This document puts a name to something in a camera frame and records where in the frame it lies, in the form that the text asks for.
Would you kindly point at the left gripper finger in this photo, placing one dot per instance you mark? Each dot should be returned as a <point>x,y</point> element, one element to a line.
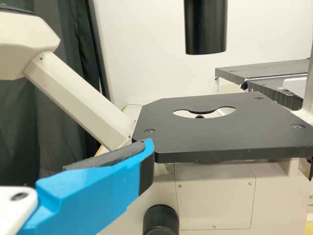
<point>93,191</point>

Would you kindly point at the cream microscope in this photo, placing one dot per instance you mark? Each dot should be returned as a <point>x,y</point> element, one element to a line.
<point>215,132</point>

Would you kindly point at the black platform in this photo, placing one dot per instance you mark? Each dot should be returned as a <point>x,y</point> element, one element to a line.
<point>256,71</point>
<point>271,91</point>

